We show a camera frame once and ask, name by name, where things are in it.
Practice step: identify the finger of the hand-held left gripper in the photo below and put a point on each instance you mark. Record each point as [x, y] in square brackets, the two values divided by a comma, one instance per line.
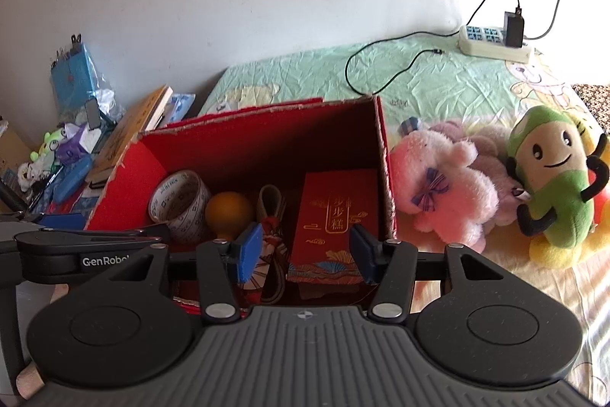
[152, 233]

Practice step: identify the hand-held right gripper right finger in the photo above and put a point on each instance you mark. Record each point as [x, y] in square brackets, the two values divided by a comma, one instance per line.
[364, 254]

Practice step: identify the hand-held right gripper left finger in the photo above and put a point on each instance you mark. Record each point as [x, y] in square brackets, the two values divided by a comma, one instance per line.
[248, 254]

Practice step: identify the printed tape roll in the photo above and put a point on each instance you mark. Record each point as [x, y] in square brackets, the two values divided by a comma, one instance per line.
[188, 216]

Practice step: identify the brown gourd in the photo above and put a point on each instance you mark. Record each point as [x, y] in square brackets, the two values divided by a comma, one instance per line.
[228, 209]

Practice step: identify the small red gift box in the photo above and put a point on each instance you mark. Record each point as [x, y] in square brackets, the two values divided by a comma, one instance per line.
[329, 206]

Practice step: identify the red cardboard box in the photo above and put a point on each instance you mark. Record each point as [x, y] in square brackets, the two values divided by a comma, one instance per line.
[248, 149]

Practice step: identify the blue pencil case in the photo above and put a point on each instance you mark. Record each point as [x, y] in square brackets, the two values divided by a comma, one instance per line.
[71, 180]

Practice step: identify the small white plush toy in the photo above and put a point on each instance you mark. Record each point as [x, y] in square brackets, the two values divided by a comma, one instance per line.
[27, 175]

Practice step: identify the orange book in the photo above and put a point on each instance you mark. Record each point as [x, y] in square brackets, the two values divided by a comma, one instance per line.
[128, 135]

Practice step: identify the pink plush toy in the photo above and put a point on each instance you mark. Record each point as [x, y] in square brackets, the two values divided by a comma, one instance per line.
[443, 178]

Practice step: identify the green frog toy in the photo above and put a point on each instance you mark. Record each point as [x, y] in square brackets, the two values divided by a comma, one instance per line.
[47, 144]

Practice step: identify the blue and white book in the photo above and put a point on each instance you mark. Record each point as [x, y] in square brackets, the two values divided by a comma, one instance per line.
[178, 106]

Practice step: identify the lavender plush toy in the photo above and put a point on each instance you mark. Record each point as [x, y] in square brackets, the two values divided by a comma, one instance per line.
[500, 178]

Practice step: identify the blue packet in plastic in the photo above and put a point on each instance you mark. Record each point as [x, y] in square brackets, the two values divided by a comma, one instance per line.
[74, 78]

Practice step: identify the printed bed sheet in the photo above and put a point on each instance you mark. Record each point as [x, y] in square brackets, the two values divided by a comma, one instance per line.
[452, 92]

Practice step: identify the yellow plush toy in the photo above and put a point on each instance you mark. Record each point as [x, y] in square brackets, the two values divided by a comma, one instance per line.
[557, 257]

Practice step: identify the green corn plush toy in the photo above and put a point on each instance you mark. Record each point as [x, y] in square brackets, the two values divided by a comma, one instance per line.
[562, 192]

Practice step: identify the white power strip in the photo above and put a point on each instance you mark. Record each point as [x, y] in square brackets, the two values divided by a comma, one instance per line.
[481, 44]

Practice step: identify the black charger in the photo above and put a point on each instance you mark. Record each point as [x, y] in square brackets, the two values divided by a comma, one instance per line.
[514, 30]

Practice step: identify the dark patterned cloth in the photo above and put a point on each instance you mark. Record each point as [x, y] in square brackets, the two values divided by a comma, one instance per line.
[595, 102]

